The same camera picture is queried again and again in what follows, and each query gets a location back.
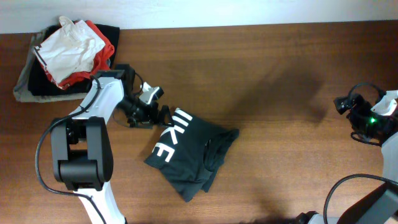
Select red folded garment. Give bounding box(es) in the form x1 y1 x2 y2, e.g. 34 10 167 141
33 17 120 95

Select black folded garment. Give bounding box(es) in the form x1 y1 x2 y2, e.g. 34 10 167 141
27 21 120 96

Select white folded garment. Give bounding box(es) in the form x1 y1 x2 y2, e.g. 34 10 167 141
32 16 106 88

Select dark green t-shirt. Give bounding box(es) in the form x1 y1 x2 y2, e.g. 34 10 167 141
144 108 239 202

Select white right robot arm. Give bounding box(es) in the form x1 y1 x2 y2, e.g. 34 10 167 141
293 91 397 224

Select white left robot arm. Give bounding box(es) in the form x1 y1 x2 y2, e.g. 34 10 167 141
50 68 173 223

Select grey folded garment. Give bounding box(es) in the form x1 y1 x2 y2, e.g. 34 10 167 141
13 25 92 103

